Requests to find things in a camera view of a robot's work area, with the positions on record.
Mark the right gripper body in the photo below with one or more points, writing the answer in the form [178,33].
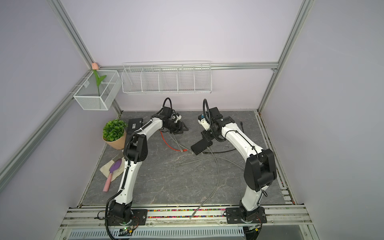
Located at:
[209,135]

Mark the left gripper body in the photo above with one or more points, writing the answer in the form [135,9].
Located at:
[176,127]

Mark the small black network switch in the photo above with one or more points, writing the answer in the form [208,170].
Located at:
[200,146]

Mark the large black network switch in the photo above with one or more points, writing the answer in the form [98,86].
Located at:
[133,125]

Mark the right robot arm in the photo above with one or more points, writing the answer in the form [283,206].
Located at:
[260,166]

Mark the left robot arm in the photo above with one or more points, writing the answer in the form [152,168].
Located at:
[135,151]

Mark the green potted plant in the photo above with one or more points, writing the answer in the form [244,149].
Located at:
[114,134]

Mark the pink purple brush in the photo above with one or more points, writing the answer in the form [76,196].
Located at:
[111,174]

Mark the white mesh box basket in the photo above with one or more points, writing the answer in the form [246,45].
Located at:
[87,94]

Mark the pink artificial tulip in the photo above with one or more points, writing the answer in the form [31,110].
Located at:
[99,79]

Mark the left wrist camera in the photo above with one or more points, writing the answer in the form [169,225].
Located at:
[175,117]

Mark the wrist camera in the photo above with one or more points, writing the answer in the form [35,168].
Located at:
[203,122]
[175,117]

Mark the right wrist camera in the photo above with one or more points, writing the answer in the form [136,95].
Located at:
[203,122]

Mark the long white wire basket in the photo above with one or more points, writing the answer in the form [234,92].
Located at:
[174,77]

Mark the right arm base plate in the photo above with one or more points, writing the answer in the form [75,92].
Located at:
[240,215]

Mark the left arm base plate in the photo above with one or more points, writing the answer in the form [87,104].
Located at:
[128,217]

